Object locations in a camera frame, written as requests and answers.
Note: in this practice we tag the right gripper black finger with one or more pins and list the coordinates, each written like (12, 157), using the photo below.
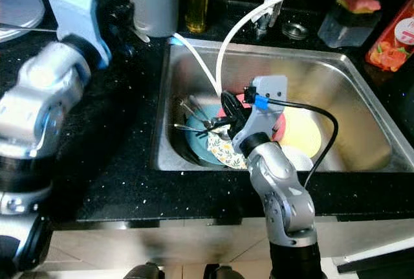
(230, 105)
(223, 124)

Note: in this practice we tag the black chopstick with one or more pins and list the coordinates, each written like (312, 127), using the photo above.
(217, 125)

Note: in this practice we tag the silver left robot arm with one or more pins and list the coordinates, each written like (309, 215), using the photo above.
(39, 104)

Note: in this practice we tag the floral patterned plate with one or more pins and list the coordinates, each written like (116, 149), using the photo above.
(223, 153)

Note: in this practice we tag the teal blue plate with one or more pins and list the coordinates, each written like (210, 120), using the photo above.
(197, 143)

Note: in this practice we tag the steel utensil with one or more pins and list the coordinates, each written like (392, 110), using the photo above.
(191, 107)

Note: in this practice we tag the pink plate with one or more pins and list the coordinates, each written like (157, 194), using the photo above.
(281, 127)

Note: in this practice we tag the grey thermos flask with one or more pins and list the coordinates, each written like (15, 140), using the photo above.
(155, 4)

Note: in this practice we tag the pale yellow plate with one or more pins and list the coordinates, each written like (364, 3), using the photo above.
(301, 133)

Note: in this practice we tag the small white bowl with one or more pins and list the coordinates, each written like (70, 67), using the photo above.
(301, 159)

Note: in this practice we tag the glass oil bottle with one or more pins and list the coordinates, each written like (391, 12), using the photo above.
(196, 0)

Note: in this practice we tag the long steel spoon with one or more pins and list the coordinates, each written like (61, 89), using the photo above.
(19, 28)

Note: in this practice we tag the clear plastic container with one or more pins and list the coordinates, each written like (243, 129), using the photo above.
(21, 7)

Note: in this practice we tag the chrome faucet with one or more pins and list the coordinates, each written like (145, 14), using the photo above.
(270, 4)

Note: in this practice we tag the stainless steel sink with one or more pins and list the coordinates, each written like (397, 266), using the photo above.
(349, 91)

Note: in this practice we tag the clear sponge holder dispenser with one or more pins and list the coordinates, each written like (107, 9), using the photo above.
(346, 28)

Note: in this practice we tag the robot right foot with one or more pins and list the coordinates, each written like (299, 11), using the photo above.
(223, 274)

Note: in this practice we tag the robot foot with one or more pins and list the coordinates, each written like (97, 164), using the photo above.
(223, 274)
(143, 272)

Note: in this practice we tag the pink yellow sponge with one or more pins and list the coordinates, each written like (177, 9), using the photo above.
(359, 3)

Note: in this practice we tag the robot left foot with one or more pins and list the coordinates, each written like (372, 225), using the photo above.
(143, 272)

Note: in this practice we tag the peach dish soap bottle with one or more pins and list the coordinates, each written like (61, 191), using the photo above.
(393, 44)

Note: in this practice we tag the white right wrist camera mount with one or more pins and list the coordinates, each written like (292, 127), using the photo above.
(265, 117)

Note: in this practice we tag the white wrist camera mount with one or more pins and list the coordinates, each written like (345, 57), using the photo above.
(77, 0)
(265, 117)

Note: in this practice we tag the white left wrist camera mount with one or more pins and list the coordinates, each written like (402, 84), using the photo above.
(77, 0)

